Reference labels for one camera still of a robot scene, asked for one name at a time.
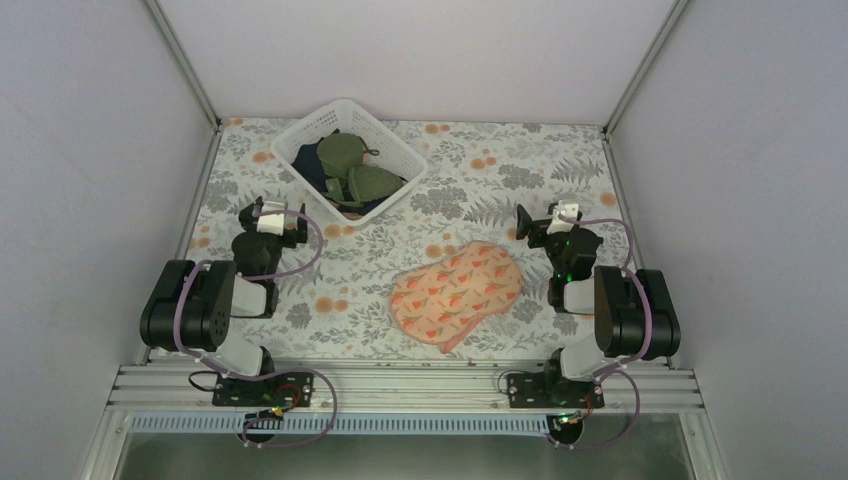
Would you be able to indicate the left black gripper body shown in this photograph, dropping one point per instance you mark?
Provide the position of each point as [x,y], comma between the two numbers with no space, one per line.
[291,238]

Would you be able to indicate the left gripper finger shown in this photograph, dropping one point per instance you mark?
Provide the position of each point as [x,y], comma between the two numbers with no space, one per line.
[301,231]
[252,212]

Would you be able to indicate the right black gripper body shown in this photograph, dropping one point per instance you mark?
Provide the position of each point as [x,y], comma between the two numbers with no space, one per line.
[538,229]

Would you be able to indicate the peach floral mesh laundry bag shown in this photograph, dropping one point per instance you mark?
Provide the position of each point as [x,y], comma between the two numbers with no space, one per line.
[442,303]

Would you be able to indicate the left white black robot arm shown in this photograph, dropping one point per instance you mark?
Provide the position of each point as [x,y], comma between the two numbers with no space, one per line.
[192,304]

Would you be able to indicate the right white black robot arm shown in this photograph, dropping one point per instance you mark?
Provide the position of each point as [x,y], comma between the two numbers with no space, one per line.
[633,314]

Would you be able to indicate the green bra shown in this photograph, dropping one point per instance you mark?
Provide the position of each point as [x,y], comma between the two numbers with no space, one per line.
[352,182]

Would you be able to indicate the dark navy garment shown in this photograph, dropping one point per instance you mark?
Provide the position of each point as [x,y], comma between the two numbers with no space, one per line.
[308,164]

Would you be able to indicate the floral patterned table mat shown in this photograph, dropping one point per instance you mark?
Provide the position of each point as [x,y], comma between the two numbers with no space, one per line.
[335,305]

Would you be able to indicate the white plastic basket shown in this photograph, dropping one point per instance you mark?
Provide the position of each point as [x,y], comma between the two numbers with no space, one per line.
[345,116]

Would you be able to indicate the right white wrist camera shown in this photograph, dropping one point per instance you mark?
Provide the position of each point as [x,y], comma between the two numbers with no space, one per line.
[566,221]

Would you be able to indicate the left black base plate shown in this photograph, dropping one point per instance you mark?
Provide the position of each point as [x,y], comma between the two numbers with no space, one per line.
[283,391]

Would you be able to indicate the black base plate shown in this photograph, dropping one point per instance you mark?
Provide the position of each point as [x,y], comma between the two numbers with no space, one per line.
[538,391]
[283,391]

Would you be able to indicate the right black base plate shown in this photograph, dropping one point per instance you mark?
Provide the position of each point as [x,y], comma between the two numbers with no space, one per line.
[538,391]

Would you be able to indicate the aluminium rail frame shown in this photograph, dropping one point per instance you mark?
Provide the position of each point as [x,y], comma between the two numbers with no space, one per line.
[443,387]

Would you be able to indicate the white slotted cable duct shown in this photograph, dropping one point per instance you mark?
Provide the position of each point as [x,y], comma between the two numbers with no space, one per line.
[348,424]

